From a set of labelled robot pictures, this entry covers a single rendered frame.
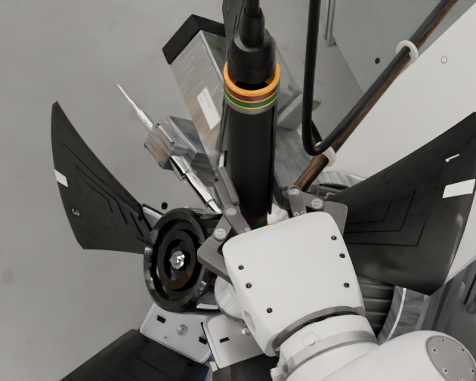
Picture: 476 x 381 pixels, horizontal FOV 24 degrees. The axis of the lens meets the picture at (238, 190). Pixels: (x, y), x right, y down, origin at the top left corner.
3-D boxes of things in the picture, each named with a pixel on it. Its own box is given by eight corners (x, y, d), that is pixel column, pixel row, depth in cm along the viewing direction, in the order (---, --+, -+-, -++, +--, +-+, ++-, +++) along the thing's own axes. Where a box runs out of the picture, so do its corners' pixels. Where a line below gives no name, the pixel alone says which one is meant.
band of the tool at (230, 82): (244, 65, 88) (244, 41, 85) (289, 89, 86) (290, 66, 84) (212, 100, 86) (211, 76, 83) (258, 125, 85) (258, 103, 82)
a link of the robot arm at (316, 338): (276, 406, 90) (263, 374, 92) (375, 372, 92) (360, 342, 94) (279, 365, 83) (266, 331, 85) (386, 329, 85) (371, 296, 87)
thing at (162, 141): (156, 147, 153) (170, 123, 151) (176, 172, 148) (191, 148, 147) (142, 144, 151) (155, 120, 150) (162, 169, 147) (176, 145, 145)
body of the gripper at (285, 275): (262, 383, 91) (217, 271, 97) (375, 345, 93) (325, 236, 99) (264, 345, 85) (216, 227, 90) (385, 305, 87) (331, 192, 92)
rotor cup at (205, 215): (198, 253, 139) (116, 243, 130) (270, 184, 131) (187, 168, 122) (237, 352, 132) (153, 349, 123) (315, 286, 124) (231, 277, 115)
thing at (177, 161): (238, 243, 138) (120, 92, 160) (247, 229, 137) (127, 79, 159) (225, 241, 136) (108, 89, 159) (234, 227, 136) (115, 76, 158)
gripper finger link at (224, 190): (216, 255, 95) (191, 193, 99) (251, 244, 96) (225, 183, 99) (215, 236, 92) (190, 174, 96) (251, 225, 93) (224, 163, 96)
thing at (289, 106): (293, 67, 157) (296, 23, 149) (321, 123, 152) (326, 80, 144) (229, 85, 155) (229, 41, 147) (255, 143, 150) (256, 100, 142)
